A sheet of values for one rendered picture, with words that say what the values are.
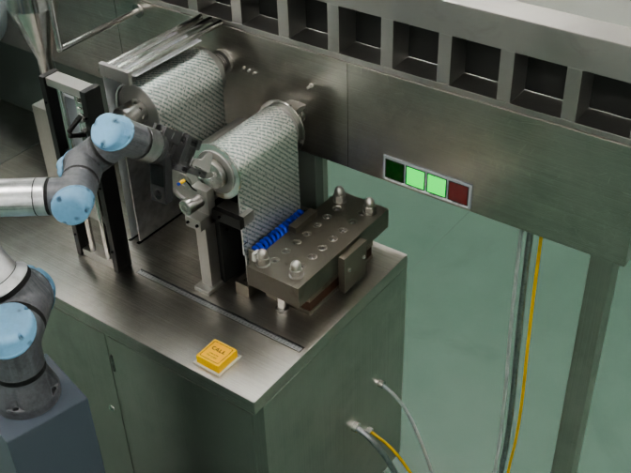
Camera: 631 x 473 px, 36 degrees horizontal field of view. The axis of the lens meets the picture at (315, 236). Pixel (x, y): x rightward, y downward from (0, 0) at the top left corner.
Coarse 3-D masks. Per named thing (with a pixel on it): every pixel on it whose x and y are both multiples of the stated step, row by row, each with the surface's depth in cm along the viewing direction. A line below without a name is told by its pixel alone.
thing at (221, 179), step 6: (216, 162) 226; (210, 168) 227; (216, 168) 226; (222, 168) 226; (222, 174) 226; (204, 180) 231; (210, 180) 230; (216, 180) 228; (222, 180) 227; (210, 186) 230; (216, 186) 229; (222, 186) 228
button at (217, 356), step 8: (208, 344) 229; (216, 344) 229; (224, 344) 229; (200, 352) 227; (208, 352) 227; (216, 352) 227; (224, 352) 227; (232, 352) 227; (200, 360) 226; (208, 360) 225; (216, 360) 224; (224, 360) 225; (232, 360) 227; (216, 368) 224
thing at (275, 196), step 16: (288, 160) 243; (272, 176) 239; (288, 176) 245; (256, 192) 236; (272, 192) 242; (288, 192) 248; (240, 208) 232; (256, 208) 238; (272, 208) 244; (288, 208) 250; (256, 224) 240; (272, 224) 247; (256, 240) 243
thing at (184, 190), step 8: (240, 120) 252; (224, 128) 250; (232, 128) 249; (208, 136) 248; (216, 136) 246; (176, 176) 242; (184, 176) 239; (192, 176) 237; (176, 184) 243; (184, 184) 241; (192, 184) 239; (176, 192) 244; (184, 192) 243
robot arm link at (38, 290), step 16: (0, 256) 212; (0, 272) 212; (16, 272) 215; (32, 272) 219; (0, 288) 213; (16, 288) 214; (32, 288) 217; (48, 288) 222; (0, 304) 215; (32, 304) 214; (48, 304) 219
